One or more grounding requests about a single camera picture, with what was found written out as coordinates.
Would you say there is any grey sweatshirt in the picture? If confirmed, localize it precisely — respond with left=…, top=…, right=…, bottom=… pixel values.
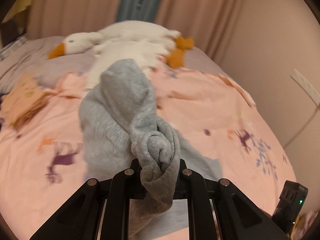
left=79, top=59, right=222, bottom=239

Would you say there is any right hand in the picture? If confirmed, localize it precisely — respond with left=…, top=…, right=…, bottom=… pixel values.
left=289, top=210, right=319, bottom=240

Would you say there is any pink printed bed cover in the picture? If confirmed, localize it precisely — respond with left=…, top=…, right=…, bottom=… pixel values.
left=1, top=67, right=296, bottom=239

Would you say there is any folded orange garment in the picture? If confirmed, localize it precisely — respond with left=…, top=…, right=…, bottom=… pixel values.
left=1, top=73, right=50, bottom=130

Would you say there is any grey purple pillow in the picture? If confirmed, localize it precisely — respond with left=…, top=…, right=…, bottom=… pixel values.
left=1, top=36, right=95, bottom=94

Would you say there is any white goose plush toy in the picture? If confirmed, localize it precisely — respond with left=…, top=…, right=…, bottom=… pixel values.
left=48, top=20, right=194, bottom=68

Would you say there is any plaid pillow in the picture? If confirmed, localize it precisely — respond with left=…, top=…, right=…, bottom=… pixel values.
left=0, top=34, right=28, bottom=61

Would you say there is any beige curtain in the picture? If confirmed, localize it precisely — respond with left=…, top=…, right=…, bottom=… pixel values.
left=27, top=0, right=244, bottom=63

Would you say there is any teal curtain strip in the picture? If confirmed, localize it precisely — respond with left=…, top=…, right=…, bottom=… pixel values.
left=116, top=0, right=161, bottom=23

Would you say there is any white wall socket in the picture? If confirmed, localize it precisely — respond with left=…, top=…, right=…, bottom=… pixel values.
left=290, top=69, right=320, bottom=108

